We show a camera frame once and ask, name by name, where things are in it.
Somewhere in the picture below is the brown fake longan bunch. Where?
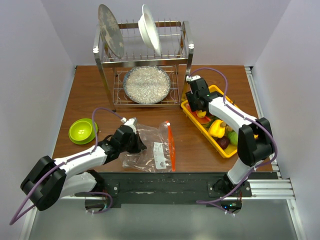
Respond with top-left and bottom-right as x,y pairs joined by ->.
220,121 -> 233,133

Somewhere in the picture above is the dark red fake fruit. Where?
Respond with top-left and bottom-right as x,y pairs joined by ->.
216,136 -> 230,150

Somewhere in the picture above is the fake watermelon slice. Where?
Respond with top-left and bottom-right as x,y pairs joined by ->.
191,111 -> 212,125

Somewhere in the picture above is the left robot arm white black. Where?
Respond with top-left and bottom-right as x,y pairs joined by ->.
20,124 -> 147,211

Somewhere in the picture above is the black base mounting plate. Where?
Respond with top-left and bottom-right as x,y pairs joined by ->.
74,171 -> 253,210

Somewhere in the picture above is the white bowl upright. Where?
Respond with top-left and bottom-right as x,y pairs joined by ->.
138,4 -> 162,56

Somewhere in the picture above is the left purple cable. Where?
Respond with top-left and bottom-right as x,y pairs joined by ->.
9,107 -> 127,226

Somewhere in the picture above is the speckled blue rim plate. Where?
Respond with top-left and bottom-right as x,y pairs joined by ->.
123,66 -> 171,105

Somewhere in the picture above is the yellow plastic tray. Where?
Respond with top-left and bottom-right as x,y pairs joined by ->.
181,84 -> 260,159

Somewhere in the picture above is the metal dish rack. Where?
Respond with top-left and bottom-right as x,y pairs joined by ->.
92,20 -> 195,111

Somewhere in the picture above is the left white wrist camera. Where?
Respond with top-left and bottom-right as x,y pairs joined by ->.
120,117 -> 138,134

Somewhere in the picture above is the clear zip top bag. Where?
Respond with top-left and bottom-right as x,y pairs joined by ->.
119,121 -> 176,173

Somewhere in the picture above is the grey patterned plate upright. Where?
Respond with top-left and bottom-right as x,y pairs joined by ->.
98,4 -> 125,59

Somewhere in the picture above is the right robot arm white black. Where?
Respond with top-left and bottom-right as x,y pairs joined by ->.
186,75 -> 276,197

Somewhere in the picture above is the green plastic bowl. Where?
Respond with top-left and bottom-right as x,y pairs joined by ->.
68,118 -> 96,145

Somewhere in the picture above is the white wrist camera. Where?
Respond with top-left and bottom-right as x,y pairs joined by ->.
120,117 -> 138,134
185,75 -> 201,84

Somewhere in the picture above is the purple cable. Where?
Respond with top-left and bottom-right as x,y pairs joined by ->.
188,67 -> 279,210
9,107 -> 127,226

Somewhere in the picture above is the yellow orange fake mango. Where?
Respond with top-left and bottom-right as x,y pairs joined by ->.
196,110 -> 207,119

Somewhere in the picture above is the green fake cabbage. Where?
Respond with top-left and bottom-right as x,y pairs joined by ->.
227,131 -> 238,146

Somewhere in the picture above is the yellow fake bell pepper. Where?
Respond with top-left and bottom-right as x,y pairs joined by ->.
208,119 -> 225,138

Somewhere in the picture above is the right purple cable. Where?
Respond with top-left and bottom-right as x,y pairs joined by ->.
188,67 -> 279,210

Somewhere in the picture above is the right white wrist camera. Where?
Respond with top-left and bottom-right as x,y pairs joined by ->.
185,75 -> 201,84

